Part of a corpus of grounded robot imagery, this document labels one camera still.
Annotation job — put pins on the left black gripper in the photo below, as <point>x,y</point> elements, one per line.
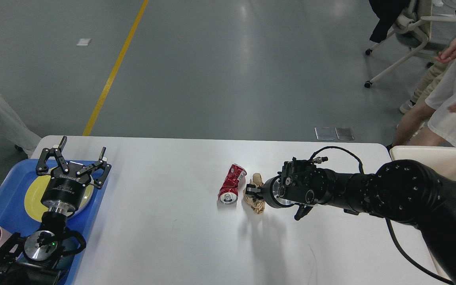
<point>69,188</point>

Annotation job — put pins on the crushed red soda can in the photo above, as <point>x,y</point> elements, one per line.
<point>228,193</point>

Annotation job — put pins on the person in light grey trousers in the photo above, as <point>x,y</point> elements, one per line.
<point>14,129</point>

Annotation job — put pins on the person in khaki trousers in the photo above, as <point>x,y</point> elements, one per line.
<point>432,77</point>

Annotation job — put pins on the blue plastic tray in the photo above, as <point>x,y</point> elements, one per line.
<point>13,216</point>

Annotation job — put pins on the yellow plastic plate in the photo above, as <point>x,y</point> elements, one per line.
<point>35,191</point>

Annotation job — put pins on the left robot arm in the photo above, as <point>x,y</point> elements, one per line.
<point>47,210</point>

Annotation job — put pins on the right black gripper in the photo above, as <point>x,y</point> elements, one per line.
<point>269,192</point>

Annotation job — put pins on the teal green mug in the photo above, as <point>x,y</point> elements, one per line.
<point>65,262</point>

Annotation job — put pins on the beige plastic bin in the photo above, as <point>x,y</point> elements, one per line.
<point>440,159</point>

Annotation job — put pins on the person in white shorts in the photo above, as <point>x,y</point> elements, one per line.
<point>449,103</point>

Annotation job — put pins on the small brown paper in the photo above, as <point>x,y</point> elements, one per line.
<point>256,205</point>

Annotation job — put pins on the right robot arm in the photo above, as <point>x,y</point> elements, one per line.
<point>404,191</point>

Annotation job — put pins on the white office chair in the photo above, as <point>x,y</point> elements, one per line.
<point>410,21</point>

